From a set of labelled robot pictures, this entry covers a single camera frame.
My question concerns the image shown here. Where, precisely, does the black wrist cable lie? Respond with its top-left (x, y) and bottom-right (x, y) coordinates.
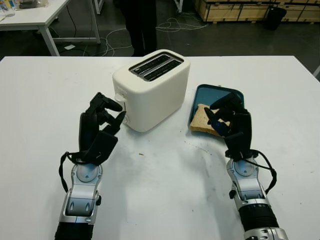
top-left (254, 149), bottom-right (278, 198)
top-left (58, 151), bottom-right (76, 193)

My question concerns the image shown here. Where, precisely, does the cream white two-slot toaster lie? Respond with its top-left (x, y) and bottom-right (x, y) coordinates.
top-left (111, 49), bottom-right (191, 133)

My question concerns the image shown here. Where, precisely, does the teal rectangular tray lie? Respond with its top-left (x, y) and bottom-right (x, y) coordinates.
top-left (187, 83), bottom-right (246, 138)

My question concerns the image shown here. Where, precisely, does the person in black trousers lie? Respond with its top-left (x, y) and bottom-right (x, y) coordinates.
top-left (124, 0), bottom-right (159, 57)

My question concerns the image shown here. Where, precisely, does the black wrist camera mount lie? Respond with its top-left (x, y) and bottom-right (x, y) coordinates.
top-left (224, 132), bottom-right (253, 161)
top-left (74, 131), bottom-right (119, 166)

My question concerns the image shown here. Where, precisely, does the black waste bin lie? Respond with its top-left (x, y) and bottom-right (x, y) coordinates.
top-left (265, 6), bottom-right (288, 31)

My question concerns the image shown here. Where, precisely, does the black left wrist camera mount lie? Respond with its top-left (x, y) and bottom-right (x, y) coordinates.
top-left (74, 131), bottom-right (119, 166)

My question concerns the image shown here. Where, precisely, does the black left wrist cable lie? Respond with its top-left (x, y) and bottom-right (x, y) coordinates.
top-left (58, 151), bottom-right (76, 193)

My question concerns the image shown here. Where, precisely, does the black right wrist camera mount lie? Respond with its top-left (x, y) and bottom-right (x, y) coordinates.
top-left (224, 132), bottom-right (253, 161)

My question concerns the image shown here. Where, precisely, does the clear plastic cup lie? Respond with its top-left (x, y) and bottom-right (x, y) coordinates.
top-left (0, 0), bottom-right (17, 22)

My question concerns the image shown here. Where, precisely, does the white office table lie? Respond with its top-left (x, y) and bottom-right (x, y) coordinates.
top-left (0, 0), bottom-right (101, 57)

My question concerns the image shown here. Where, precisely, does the white floor cable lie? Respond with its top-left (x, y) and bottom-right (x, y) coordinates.
top-left (82, 17), bottom-right (208, 57)

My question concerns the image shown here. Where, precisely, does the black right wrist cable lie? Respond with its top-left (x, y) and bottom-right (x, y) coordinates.
top-left (254, 149), bottom-right (278, 198)

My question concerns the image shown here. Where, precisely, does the wooden crate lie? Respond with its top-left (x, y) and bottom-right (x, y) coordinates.
top-left (194, 0), bottom-right (320, 25)

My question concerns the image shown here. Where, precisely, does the slice of brown bread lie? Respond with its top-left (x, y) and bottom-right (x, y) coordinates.
top-left (189, 103), bottom-right (233, 137)

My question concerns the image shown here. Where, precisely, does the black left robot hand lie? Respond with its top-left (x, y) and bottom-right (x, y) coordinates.
top-left (78, 91), bottom-right (126, 153)

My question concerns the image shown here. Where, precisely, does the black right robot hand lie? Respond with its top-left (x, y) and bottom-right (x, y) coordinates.
top-left (206, 92), bottom-right (252, 154)

